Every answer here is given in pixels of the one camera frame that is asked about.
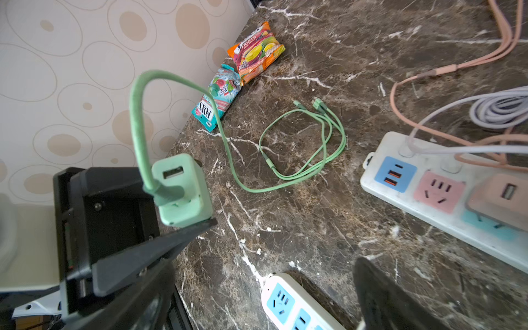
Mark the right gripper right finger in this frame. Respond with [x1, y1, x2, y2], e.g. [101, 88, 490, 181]
[353, 257, 448, 329]

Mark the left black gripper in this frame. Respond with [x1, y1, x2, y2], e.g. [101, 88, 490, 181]
[52, 167, 217, 318]

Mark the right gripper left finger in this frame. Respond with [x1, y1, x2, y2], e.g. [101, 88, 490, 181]
[64, 260, 177, 330]

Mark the short blue power strip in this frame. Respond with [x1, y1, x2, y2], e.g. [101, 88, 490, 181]
[261, 273, 345, 330]

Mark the long multicolour power strip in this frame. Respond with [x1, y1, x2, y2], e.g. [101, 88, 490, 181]
[360, 131, 527, 272]

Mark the light green charger cube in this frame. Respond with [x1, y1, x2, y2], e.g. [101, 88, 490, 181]
[128, 69, 348, 228]

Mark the pink charger cube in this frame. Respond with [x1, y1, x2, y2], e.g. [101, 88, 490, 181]
[389, 0, 528, 232]

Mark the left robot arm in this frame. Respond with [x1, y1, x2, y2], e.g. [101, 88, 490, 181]
[1, 167, 217, 319]

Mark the green Fox's candy bag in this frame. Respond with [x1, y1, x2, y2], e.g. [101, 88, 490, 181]
[192, 64, 241, 132]

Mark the orange candy bag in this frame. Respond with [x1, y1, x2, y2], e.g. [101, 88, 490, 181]
[227, 21, 285, 86]

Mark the white lilac coiled cable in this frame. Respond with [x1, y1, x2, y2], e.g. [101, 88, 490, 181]
[406, 85, 528, 155]

